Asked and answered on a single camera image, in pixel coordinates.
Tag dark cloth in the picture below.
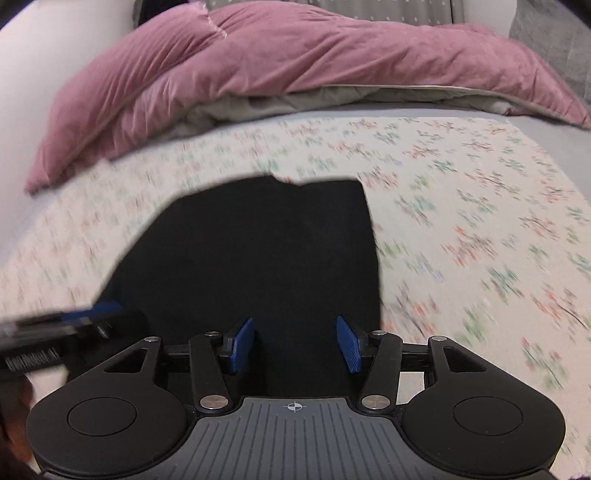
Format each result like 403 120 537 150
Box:
133 0 197 18

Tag floral printed cloth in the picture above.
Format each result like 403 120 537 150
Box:
0 115 591 418

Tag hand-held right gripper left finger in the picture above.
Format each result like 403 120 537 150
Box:
104 318 257 413

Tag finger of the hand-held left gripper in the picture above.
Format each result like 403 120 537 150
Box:
60 300 151 346

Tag grey blanket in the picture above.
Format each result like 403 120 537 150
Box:
507 0 591 103

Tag black pants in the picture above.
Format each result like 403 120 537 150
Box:
96 174 384 398

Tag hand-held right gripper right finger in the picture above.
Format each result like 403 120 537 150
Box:
336 315 490 411

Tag pink duvet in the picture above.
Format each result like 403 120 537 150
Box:
24 1 591 195

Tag grey patterned pillow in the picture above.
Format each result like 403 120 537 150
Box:
203 0 466 26

